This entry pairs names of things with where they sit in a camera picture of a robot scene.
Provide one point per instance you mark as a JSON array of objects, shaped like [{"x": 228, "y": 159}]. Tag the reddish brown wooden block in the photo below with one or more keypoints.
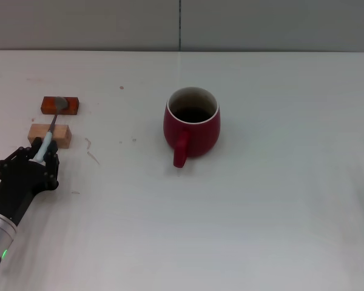
[{"x": 47, "y": 106}]

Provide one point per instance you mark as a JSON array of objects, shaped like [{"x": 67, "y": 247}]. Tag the red ceramic cup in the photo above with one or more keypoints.
[{"x": 197, "y": 136}]

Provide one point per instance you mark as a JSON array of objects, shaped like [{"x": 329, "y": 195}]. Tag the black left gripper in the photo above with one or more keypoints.
[{"x": 18, "y": 188}]

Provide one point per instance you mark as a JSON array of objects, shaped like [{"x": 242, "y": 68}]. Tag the light wooden block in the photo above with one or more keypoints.
[{"x": 62, "y": 133}]

